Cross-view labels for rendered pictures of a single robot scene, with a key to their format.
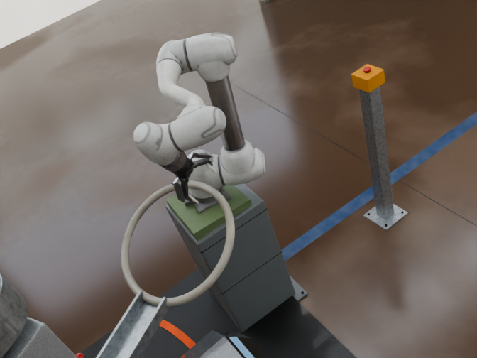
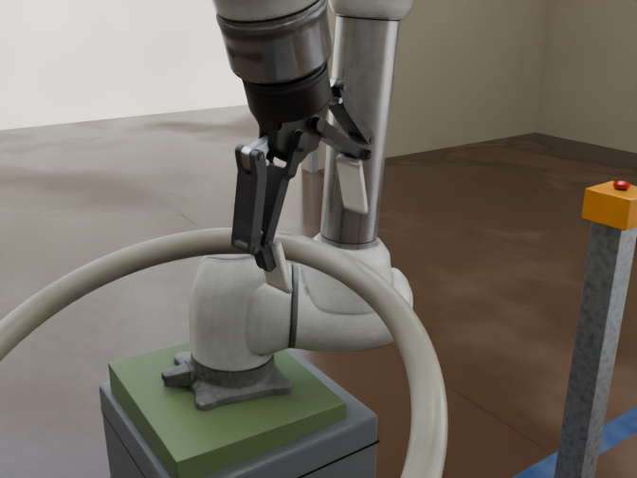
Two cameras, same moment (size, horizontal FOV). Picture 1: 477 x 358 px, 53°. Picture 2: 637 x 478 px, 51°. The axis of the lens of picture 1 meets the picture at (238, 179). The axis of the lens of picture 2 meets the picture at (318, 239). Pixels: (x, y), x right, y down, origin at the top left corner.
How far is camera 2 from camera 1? 123 cm
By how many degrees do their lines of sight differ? 22
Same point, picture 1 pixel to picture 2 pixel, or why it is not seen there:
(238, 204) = (315, 408)
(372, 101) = (620, 255)
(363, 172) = (500, 442)
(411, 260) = not seen: outside the picture
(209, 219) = (229, 432)
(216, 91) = (363, 50)
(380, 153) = (600, 384)
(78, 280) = not seen: outside the picture
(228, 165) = (325, 283)
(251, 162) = not seen: hidden behind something
